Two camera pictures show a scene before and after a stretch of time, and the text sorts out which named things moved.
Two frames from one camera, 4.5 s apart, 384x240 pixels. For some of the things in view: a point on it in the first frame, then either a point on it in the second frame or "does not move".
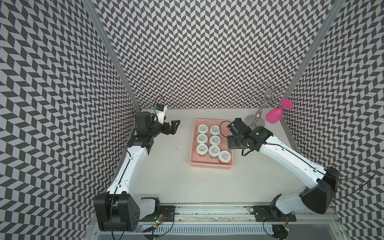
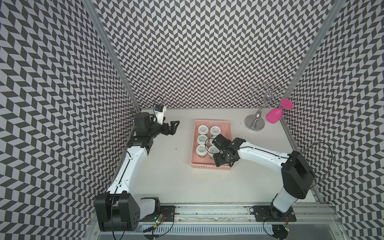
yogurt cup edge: (202, 150) does not move
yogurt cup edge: (214, 151) does not move
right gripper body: (235, 142) → (222, 158)
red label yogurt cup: (214, 130) does not move
